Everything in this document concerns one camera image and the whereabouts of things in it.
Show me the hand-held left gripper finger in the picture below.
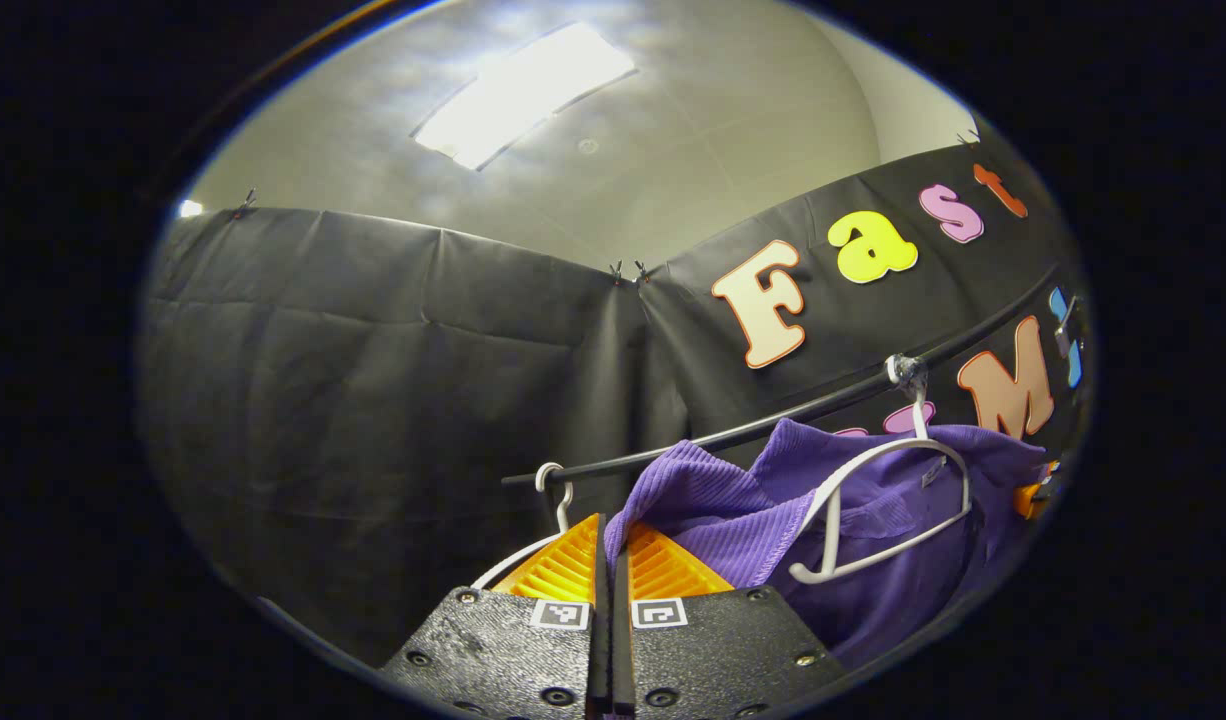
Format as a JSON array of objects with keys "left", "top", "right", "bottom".
[
  {"left": 381, "top": 513, "right": 611, "bottom": 720},
  {"left": 611, "top": 520, "right": 846, "bottom": 720}
]

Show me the purple knit garment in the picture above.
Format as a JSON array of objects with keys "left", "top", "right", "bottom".
[{"left": 603, "top": 418, "right": 1052, "bottom": 671}]

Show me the white hanger with hook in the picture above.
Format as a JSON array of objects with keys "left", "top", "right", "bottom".
[{"left": 788, "top": 353, "right": 974, "bottom": 587}]

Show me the white empty hanger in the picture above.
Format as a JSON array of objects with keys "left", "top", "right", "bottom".
[{"left": 470, "top": 461, "right": 576, "bottom": 591}]

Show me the black clothes rack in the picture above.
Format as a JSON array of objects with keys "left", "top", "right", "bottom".
[{"left": 500, "top": 262, "right": 1064, "bottom": 489}]

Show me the black backdrop cloth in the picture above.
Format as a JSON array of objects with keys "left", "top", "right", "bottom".
[{"left": 138, "top": 130, "right": 1089, "bottom": 669}]

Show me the ceiling light panel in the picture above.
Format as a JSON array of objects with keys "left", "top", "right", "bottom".
[{"left": 411, "top": 22, "right": 637, "bottom": 172}]

